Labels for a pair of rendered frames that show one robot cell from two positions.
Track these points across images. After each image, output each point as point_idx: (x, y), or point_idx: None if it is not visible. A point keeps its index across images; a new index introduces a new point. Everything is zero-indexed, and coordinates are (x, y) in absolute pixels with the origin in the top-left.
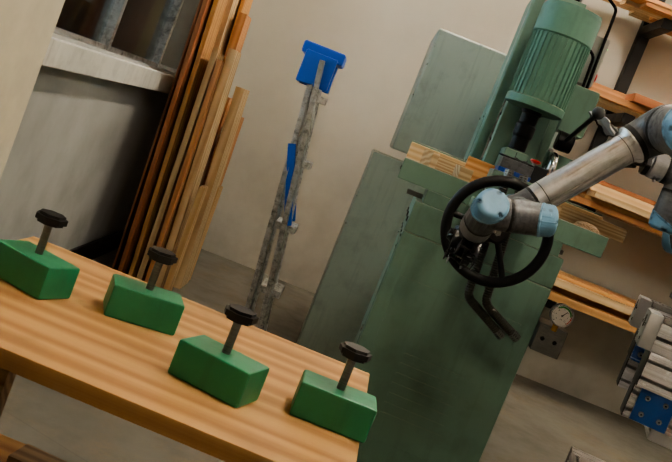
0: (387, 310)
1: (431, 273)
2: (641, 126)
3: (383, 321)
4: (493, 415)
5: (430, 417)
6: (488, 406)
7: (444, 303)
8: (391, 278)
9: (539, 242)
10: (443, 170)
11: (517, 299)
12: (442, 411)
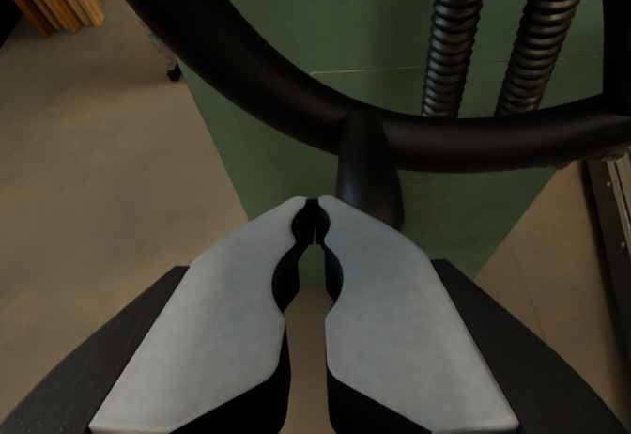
0: (249, 148)
1: (297, 38)
2: None
3: (255, 165)
4: (523, 205)
5: (409, 232)
6: (512, 199)
7: (367, 92)
8: (208, 93)
9: None
10: None
11: None
12: (427, 224)
